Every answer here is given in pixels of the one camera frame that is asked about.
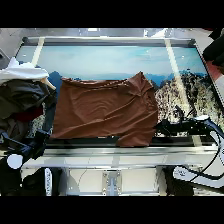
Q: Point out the silver frame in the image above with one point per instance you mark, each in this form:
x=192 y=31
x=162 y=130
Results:
x=110 y=155

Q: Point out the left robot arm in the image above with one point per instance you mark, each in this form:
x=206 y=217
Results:
x=20 y=153

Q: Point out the heap of clothes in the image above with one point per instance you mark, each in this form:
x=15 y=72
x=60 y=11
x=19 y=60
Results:
x=18 y=95

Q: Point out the brown T-shirt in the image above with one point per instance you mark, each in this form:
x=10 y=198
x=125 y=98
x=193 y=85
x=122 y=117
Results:
x=103 y=110

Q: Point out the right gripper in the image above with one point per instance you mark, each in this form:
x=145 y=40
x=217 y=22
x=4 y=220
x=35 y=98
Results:
x=165 y=127

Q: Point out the dark red garment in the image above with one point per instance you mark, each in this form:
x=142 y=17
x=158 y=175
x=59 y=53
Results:
x=28 y=115

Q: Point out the white garment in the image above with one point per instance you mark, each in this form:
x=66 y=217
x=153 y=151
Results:
x=20 y=71

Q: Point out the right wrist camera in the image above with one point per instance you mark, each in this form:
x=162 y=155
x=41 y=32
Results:
x=179 y=114

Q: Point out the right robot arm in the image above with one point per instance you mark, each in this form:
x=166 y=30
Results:
x=206 y=126

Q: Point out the black garment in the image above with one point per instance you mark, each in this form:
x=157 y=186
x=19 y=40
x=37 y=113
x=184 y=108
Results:
x=215 y=50

